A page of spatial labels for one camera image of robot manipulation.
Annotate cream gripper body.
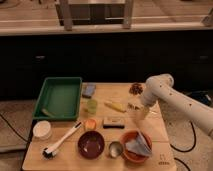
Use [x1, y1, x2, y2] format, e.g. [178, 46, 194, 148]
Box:
[127, 103, 149, 121]

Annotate silver fork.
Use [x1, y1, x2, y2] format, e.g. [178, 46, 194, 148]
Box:
[127, 103, 155, 115]

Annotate yellow banana toy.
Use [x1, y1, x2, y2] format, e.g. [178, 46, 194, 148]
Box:
[104, 102, 126, 113]

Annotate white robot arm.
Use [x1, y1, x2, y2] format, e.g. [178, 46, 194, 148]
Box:
[129, 74, 213, 139]

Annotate green plastic tray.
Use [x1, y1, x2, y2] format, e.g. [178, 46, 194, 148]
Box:
[33, 77, 82, 121]

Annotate green item in tray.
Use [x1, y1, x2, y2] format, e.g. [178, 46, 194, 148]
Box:
[41, 109, 54, 117]

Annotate brown pine cone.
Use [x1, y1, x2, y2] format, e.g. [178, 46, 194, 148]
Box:
[129, 83, 143, 95]

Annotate orange bowl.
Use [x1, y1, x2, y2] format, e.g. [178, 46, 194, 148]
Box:
[120, 130, 152, 164]

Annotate black and wood block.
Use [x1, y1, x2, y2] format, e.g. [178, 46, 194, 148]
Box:
[103, 117, 125, 129]

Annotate grey cloth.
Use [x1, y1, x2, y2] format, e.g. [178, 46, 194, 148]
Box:
[125, 132, 152, 157]

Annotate small metal cup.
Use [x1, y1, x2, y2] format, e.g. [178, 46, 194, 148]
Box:
[109, 141, 123, 158]

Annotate green plastic cup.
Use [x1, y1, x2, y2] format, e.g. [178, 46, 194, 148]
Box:
[86, 99, 97, 114]

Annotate small orange cup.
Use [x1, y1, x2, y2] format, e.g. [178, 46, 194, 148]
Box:
[84, 119, 97, 131]

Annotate dark purple bowl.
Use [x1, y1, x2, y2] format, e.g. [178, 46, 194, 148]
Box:
[78, 131, 105, 159]

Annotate white dish brush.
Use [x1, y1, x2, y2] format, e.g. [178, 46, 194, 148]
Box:
[42, 122, 82, 159]

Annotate white small bowl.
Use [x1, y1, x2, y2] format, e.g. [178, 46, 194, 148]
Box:
[33, 121, 52, 140]

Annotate black cable right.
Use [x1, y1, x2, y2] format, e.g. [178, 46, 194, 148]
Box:
[169, 89, 213, 171]

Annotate black cable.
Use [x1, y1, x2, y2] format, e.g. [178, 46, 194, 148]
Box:
[169, 89, 213, 171]
[0, 113, 30, 144]

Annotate white stool frame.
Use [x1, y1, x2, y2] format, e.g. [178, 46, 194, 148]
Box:
[55, 0, 134, 30]

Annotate black cable left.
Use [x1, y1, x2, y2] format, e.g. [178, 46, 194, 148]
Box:
[0, 113, 30, 144]

